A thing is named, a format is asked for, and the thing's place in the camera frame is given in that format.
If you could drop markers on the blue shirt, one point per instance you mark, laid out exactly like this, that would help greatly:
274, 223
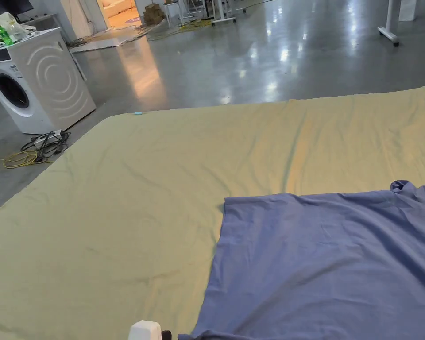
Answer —
304, 262

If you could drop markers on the stack of cardboard cartons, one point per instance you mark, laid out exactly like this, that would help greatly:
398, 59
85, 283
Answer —
153, 14

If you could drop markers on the white washing machine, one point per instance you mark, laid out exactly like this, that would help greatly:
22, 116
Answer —
39, 85

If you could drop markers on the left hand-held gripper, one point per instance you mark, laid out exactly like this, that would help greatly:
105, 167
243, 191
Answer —
145, 331

